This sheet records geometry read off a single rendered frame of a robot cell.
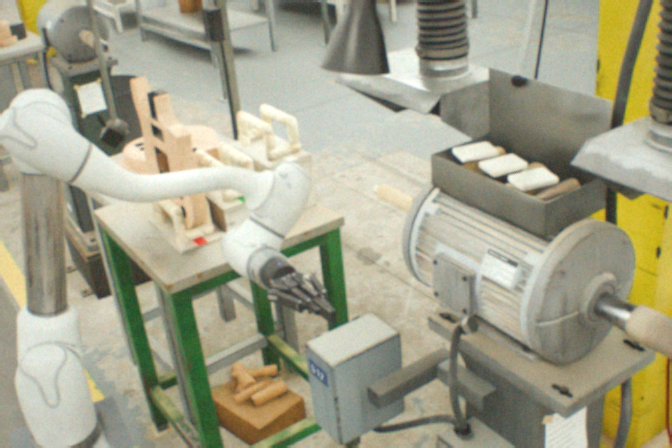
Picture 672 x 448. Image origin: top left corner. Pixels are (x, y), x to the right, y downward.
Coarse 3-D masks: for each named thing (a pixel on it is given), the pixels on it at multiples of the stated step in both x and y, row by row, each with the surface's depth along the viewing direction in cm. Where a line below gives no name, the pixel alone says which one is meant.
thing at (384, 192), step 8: (384, 184) 176; (376, 192) 175; (384, 192) 173; (392, 192) 172; (384, 200) 174; (392, 200) 171; (400, 200) 169; (408, 200) 168; (400, 208) 170; (408, 208) 167
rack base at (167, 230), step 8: (152, 224) 243; (168, 224) 242; (160, 232) 238; (168, 232) 237; (216, 232) 234; (224, 232) 233; (168, 240) 234; (176, 240) 232; (192, 240) 231; (208, 240) 230; (216, 240) 231; (176, 248) 229; (184, 248) 227; (192, 248) 227
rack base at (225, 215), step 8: (208, 192) 240; (216, 192) 240; (208, 200) 237; (216, 200) 234; (232, 200) 233; (216, 208) 233; (224, 208) 229; (232, 208) 230; (240, 208) 231; (248, 208) 233; (216, 216) 235; (224, 216) 230; (232, 216) 231; (240, 216) 232; (248, 216) 234; (216, 224) 238; (224, 224) 232; (232, 224) 232; (240, 224) 233
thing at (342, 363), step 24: (336, 336) 152; (360, 336) 151; (384, 336) 150; (312, 360) 150; (336, 360) 145; (360, 360) 147; (384, 360) 151; (312, 384) 154; (336, 384) 146; (360, 384) 150; (336, 408) 149; (360, 408) 152; (384, 408) 156; (336, 432) 152; (360, 432) 155; (384, 432) 162; (456, 432) 151
